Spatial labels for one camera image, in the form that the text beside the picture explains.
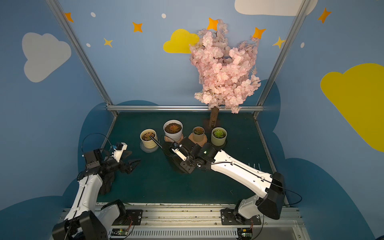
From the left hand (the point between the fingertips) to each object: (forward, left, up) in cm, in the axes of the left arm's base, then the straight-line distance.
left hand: (134, 155), depth 81 cm
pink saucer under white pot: (+20, -13, -14) cm, 28 cm away
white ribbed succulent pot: (+24, -19, -5) cm, 31 cm away
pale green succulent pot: (+19, -49, -7) cm, 53 cm away
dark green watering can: (-4, -23, +3) cm, 24 cm away
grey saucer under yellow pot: (+11, -3, -13) cm, 17 cm away
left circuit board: (-34, +2, -14) cm, 37 cm away
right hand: (-4, -30, +5) cm, 31 cm away
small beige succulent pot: (+22, -36, -8) cm, 43 cm away
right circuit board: (-33, -59, -15) cm, 69 cm away
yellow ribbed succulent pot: (+14, -3, -7) cm, 16 cm away
